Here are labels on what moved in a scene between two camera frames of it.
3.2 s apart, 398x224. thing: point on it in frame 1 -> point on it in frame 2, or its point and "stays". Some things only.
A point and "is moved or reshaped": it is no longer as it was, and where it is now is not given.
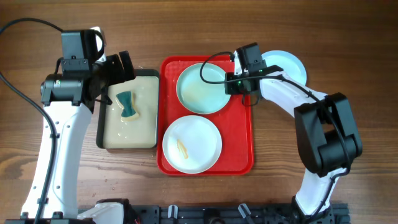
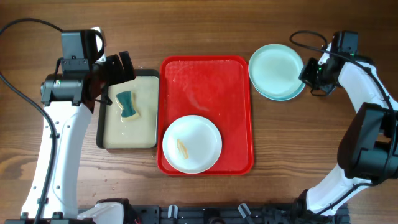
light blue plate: (293, 69) is moved or reshaped
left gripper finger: (115, 72) stays
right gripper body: (234, 88) -> (311, 74)
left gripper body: (115, 69) stays
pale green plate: (198, 96) -> (274, 70)
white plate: (192, 144) stays
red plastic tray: (233, 121) stays
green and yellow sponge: (127, 101) stays
